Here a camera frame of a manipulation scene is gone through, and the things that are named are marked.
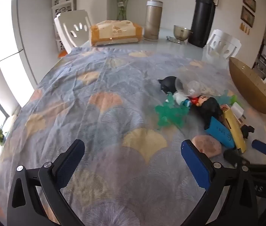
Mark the dark framed wall picture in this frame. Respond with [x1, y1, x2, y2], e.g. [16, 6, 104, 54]
[242, 0, 256, 12]
[241, 6, 255, 27]

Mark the white carved shelf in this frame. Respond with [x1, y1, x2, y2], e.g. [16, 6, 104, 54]
[52, 0, 77, 52]

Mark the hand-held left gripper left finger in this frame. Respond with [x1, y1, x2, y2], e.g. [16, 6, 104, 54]
[6, 139, 86, 226]

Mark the yellow rectangular case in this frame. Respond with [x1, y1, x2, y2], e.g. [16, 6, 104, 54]
[221, 106, 247, 154]

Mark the green translucent toy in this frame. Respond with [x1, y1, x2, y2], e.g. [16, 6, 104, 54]
[218, 91, 240, 104]

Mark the patterned blue tablecloth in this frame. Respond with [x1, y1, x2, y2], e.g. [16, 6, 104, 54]
[0, 47, 266, 226]

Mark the small grey glass bowl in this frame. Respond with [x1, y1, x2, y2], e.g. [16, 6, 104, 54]
[173, 25, 193, 41]

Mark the pink oval case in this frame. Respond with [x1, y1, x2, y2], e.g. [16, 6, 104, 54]
[191, 135, 222, 157]

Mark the black cat toy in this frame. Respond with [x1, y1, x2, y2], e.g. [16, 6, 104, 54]
[158, 76, 179, 94]

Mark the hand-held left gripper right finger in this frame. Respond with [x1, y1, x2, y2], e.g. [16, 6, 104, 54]
[181, 139, 258, 226]

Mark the small white figurine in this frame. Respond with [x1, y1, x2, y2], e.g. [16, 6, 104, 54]
[172, 92, 192, 107]

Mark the black thermos flask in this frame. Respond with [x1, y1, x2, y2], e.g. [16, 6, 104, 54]
[188, 0, 216, 48]

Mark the orange tissue pack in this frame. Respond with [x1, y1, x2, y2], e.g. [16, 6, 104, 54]
[89, 20, 143, 46]

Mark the small black toy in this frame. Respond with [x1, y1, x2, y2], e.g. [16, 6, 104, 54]
[240, 125, 255, 139]

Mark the white charger plug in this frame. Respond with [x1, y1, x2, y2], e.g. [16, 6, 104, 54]
[231, 102, 248, 124]

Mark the clear plastic capsule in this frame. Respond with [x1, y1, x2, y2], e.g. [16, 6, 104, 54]
[174, 74, 205, 97]

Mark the amber glass bowl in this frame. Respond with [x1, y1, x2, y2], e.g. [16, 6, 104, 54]
[229, 57, 266, 115]

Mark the gold thermos flask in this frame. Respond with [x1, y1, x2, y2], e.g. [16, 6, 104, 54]
[144, 0, 163, 41]

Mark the black-haired doll figurine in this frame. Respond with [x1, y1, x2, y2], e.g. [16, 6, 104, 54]
[191, 95, 223, 124]

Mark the glass vase with green branches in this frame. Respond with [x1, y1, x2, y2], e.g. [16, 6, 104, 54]
[109, 0, 140, 20]

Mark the blue lighter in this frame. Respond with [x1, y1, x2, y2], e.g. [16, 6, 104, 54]
[205, 116, 234, 149]

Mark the teal translucent toy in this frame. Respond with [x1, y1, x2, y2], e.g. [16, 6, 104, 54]
[155, 93, 190, 129]

